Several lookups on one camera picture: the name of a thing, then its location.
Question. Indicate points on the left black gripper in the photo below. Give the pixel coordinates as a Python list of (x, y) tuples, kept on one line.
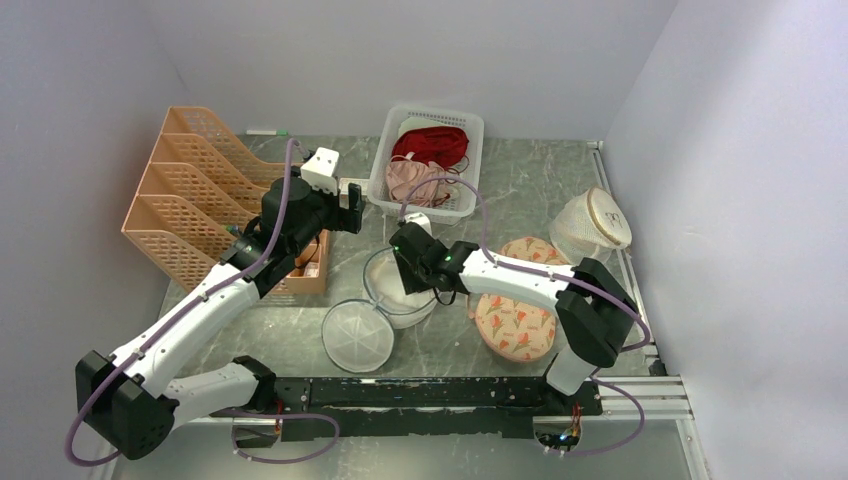
[(342, 218)]

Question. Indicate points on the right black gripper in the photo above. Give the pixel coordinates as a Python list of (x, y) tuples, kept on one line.
[(412, 284)]

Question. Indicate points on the white bra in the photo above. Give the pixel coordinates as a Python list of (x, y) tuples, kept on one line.
[(385, 286)]

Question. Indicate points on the white mesh laundry bag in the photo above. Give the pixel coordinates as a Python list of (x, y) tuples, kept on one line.
[(359, 336)]

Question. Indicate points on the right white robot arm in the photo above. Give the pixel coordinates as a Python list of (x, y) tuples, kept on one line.
[(592, 308)]

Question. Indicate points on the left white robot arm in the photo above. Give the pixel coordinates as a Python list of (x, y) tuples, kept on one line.
[(133, 398)]

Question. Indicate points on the pink bra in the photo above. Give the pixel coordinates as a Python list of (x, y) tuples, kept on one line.
[(416, 182)]

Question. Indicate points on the red bra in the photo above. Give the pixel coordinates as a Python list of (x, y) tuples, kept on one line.
[(446, 146)]

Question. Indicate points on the small beige mesh bag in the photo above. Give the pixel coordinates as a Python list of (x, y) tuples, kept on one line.
[(590, 225)]

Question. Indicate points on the white plastic basket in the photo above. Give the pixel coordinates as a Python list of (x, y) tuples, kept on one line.
[(403, 118)]

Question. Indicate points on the small white cardboard box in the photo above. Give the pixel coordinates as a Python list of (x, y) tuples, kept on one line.
[(345, 183)]

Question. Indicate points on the green white marker pen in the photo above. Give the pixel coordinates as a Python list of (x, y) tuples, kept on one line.
[(266, 132)]

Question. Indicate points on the orange plastic file organizer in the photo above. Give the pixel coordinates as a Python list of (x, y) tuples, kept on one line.
[(200, 184)]

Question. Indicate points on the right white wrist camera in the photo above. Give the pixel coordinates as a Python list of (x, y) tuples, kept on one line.
[(420, 219)]

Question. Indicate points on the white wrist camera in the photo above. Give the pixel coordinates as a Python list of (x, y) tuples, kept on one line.
[(420, 219), (319, 171)]

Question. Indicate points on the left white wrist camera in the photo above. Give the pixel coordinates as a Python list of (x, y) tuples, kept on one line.
[(319, 171)]

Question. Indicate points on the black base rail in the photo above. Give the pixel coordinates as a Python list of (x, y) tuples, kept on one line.
[(394, 407)]

